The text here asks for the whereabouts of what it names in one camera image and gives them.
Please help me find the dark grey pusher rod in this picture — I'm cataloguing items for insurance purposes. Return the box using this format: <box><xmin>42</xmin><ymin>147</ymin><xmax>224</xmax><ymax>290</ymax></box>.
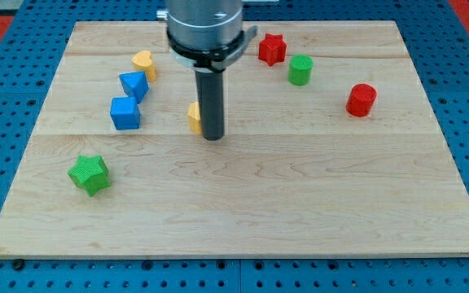
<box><xmin>195</xmin><ymin>71</ymin><xmax>225</xmax><ymax>141</ymax></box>

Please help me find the black clamp ring mount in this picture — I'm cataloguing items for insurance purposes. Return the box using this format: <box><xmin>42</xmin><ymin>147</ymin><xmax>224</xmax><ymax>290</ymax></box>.
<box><xmin>167</xmin><ymin>26</ymin><xmax>258</xmax><ymax>73</ymax></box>

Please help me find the yellow hexagon block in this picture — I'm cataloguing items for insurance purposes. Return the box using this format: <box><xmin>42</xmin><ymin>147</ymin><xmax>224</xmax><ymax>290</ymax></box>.
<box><xmin>187</xmin><ymin>102</ymin><xmax>202</xmax><ymax>134</ymax></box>

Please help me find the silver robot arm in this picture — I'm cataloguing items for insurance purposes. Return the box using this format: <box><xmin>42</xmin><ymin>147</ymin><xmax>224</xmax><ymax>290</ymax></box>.
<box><xmin>166</xmin><ymin>0</ymin><xmax>258</xmax><ymax>141</ymax></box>

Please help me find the red star block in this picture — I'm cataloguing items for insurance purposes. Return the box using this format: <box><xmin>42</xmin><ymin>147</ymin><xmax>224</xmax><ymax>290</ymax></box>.
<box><xmin>258</xmin><ymin>33</ymin><xmax>287</xmax><ymax>67</ymax></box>

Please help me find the yellow heart block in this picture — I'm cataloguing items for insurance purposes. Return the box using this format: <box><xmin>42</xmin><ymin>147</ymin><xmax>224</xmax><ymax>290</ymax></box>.
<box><xmin>131</xmin><ymin>50</ymin><xmax>156</xmax><ymax>82</ymax></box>

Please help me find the blue triangle block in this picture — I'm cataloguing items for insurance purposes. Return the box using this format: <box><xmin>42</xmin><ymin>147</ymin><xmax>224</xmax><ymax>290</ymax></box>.
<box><xmin>119</xmin><ymin>71</ymin><xmax>149</xmax><ymax>103</ymax></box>

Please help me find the green cylinder block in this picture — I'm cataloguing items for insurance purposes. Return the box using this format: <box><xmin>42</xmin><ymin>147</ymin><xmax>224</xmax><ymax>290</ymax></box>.
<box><xmin>287</xmin><ymin>55</ymin><xmax>313</xmax><ymax>85</ymax></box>

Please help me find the blue cube block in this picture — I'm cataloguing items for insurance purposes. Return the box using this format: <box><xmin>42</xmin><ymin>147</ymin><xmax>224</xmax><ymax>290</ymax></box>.
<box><xmin>110</xmin><ymin>97</ymin><xmax>140</xmax><ymax>130</ymax></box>

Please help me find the wooden board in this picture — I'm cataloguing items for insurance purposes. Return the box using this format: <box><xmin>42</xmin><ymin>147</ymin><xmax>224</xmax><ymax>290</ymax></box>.
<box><xmin>0</xmin><ymin>21</ymin><xmax>469</xmax><ymax>260</ymax></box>

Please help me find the green star block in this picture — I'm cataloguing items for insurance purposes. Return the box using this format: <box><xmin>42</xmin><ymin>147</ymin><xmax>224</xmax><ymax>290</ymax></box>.
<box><xmin>67</xmin><ymin>155</ymin><xmax>111</xmax><ymax>197</ymax></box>

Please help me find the red cylinder block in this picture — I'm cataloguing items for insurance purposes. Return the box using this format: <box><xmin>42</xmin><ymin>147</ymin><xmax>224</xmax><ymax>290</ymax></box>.
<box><xmin>345</xmin><ymin>84</ymin><xmax>377</xmax><ymax>117</ymax></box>

